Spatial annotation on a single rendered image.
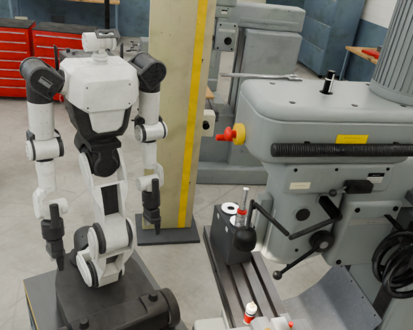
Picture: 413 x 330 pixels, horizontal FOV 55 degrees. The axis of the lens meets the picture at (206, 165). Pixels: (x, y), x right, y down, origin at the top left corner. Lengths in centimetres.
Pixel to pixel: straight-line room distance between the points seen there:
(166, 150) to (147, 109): 135
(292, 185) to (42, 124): 95
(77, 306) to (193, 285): 112
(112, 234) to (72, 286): 56
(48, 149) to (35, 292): 112
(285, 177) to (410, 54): 44
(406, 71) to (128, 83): 95
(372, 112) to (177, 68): 191
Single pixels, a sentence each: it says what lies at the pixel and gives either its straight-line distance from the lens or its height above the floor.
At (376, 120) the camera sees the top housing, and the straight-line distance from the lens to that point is 111.
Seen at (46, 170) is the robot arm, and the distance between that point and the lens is 167.
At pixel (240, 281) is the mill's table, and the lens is 182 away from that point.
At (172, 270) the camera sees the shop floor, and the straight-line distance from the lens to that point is 316.
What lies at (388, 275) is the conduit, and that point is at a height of 146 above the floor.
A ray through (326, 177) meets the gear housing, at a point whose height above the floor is 169.
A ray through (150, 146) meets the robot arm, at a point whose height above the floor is 139.
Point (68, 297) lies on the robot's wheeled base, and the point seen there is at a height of 57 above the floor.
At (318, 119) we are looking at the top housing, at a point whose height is 186.
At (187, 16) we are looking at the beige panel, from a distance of 275.
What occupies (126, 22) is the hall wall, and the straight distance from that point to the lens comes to 1012.
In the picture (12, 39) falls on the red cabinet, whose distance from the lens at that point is 583.
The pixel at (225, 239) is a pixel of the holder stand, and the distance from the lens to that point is 183.
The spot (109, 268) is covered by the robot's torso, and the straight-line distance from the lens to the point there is 209.
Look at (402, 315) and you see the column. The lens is 163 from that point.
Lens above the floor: 222
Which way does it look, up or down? 29 degrees down
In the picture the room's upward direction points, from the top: 7 degrees clockwise
